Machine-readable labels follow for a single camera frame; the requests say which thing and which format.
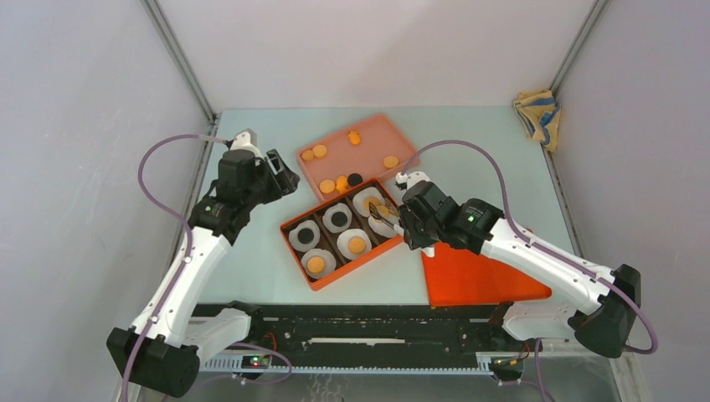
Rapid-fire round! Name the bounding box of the round orange cookie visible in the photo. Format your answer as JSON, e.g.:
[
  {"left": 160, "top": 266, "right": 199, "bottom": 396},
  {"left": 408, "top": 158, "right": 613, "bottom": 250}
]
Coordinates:
[
  {"left": 363, "top": 196, "right": 383, "bottom": 215},
  {"left": 347, "top": 236, "right": 368, "bottom": 254},
  {"left": 306, "top": 256, "right": 327, "bottom": 274},
  {"left": 319, "top": 179, "right": 336, "bottom": 194},
  {"left": 301, "top": 149, "right": 315, "bottom": 161},
  {"left": 311, "top": 144, "right": 327, "bottom": 158},
  {"left": 383, "top": 155, "right": 399, "bottom": 169}
]

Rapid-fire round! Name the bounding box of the black sandwich cookie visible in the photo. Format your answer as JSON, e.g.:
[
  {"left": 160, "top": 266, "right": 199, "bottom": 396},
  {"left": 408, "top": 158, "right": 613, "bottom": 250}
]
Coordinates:
[
  {"left": 347, "top": 173, "right": 363, "bottom": 187},
  {"left": 331, "top": 211, "right": 349, "bottom": 228},
  {"left": 296, "top": 228, "right": 315, "bottom": 245}
]

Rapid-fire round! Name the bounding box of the pink cookie tray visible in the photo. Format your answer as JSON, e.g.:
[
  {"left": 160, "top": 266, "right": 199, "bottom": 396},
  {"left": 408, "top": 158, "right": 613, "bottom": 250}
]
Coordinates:
[{"left": 296, "top": 113, "right": 417, "bottom": 202}]

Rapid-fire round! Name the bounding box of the orange cookie box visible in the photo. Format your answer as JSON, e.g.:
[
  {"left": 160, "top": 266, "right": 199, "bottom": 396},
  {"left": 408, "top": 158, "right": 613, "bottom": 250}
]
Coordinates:
[{"left": 280, "top": 179, "right": 403, "bottom": 291}]

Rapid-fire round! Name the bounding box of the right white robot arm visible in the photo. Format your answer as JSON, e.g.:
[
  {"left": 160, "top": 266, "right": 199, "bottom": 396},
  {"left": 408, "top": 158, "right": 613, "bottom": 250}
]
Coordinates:
[{"left": 395, "top": 172, "right": 641, "bottom": 358}]

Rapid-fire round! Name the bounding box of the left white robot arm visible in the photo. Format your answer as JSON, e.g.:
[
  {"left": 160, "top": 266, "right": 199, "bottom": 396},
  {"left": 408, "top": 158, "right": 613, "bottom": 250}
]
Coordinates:
[{"left": 106, "top": 148, "right": 300, "bottom": 398}]

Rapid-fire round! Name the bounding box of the white paper cup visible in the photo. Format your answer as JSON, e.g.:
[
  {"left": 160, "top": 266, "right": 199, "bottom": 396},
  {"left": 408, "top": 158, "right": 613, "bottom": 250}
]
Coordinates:
[
  {"left": 322, "top": 203, "right": 352, "bottom": 234},
  {"left": 352, "top": 187, "right": 384, "bottom": 218},
  {"left": 368, "top": 215, "right": 404, "bottom": 239},
  {"left": 336, "top": 229, "right": 373, "bottom": 260},
  {"left": 288, "top": 219, "right": 321, "bottom": 253},
  {"left": 301, "top": 248, "right": 337, "bottom": 280}
]

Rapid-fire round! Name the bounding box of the orange box lid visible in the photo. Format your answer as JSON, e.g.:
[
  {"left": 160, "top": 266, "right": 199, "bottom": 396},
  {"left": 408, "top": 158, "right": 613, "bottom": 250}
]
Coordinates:
[{"left": 421, "top": 243, "right": 552, "bottom": 307}]

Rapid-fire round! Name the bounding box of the orange fish cookie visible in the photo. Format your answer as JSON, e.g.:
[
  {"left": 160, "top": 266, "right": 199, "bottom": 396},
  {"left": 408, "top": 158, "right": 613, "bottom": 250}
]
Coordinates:
[
  {"left": 347, "top": 130, "right": 361, "bottom": 146},
  {"left": 335, "top": 176, "right": 348, "bottom": 194}
]

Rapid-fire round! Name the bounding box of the yellow blue cloth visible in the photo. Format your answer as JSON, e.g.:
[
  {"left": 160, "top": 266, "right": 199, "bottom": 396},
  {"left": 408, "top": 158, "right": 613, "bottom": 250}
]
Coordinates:
[{"left": 512, "top": 90, "right": 562, "bottom": 152}]

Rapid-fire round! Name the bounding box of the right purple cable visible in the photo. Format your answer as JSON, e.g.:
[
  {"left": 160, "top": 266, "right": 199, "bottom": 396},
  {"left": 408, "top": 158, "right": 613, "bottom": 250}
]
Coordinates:
[{"left": 400, "top": 139, "right": 660, "bottom": 400}]

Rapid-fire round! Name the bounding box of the purple cable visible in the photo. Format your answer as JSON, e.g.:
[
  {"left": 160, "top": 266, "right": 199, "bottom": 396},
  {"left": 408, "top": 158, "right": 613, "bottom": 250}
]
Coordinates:
[
  {"left": 400, "top": 139, "right": 660, "bottom": 400},
  {"left": 119, "top": 133, "right": 231, "bottom": 402}
]

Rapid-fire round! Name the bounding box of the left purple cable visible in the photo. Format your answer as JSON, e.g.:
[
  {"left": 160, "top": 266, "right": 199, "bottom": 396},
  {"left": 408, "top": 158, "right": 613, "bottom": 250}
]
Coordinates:
[{"left": 119, "top": 133, "right": 231, "bottom": 402}]

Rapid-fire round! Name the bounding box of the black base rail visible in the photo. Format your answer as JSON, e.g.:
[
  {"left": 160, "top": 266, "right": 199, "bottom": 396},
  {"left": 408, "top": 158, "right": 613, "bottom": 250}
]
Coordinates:
[{"left": 245, "top": 304, "right": 535, "bottom": 369}]

